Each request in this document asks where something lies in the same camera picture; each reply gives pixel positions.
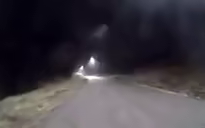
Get grass verge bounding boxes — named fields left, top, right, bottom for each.
left=116, top=64, right=205, bottom=103
left=0, top=75, right=88, bottom=128

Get dark wood of trees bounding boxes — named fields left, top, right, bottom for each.
left=0, top=0, right=205, bottom=101

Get grey asphalt path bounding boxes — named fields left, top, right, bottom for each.
left=36, top=74, right=205, bottom=128

